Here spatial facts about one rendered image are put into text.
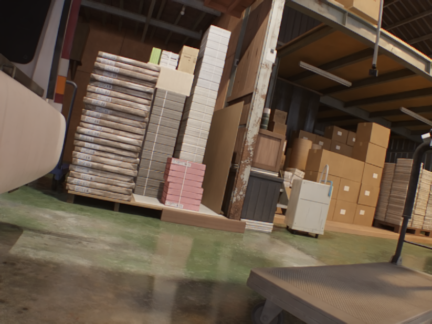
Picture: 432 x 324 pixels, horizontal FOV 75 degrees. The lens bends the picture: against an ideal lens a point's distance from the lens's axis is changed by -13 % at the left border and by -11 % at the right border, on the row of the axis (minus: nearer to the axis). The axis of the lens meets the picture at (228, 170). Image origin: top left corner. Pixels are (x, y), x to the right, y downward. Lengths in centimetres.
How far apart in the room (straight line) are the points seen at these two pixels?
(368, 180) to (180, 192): 365
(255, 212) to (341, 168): 253
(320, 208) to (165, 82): 186
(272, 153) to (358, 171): 273
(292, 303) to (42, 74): 128
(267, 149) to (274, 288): 205
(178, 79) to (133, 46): 407
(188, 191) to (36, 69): 152
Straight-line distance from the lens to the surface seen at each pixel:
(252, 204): 272
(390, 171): 594
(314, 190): 309
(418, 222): 608
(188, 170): 250
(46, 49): 152
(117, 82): 236
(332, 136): 674
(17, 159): 76
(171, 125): 284
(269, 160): 276
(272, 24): 289
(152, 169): 282
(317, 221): 313
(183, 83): 292
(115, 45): 690
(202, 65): 301
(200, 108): 292
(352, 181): 522
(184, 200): 252
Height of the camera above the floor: 44
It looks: level
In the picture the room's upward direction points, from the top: 12 degrees clockwise
